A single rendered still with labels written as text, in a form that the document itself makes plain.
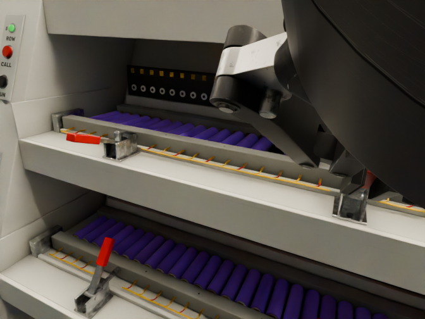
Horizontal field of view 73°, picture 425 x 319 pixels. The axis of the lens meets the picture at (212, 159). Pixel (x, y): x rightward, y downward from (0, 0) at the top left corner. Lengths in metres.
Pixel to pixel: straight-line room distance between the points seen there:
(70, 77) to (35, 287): 0.31
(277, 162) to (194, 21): 0.18
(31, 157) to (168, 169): 0.21
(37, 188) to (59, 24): 0.24
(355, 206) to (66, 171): 0.34
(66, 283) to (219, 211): 0.26
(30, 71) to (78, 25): 0.09
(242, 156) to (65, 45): 0.33
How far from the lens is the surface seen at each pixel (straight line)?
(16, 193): 0.51
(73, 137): 0.32
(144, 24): 0.39
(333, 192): 0.32
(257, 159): 0.33
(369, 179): 0.23
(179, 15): 0.36
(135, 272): 0.44
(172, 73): 0.51
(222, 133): 0.41
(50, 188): 0.54
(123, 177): 0.36
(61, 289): 0.48
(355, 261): 0.30
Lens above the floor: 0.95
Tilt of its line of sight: 2 degrees down
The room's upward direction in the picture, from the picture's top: 11 degrees clockwise
